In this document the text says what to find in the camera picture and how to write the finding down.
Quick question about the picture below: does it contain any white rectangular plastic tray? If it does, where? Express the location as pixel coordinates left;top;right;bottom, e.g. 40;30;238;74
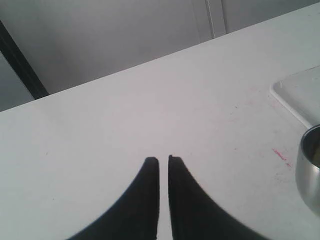
269;66;320;129

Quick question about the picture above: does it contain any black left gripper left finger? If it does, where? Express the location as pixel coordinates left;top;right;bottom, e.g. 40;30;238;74
70;157;160;240

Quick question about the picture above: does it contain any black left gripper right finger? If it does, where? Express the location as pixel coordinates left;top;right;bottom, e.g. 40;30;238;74
168;155;255;240

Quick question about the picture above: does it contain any stainless steel cup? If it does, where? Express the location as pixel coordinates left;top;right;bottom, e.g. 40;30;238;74
295;125;320;216

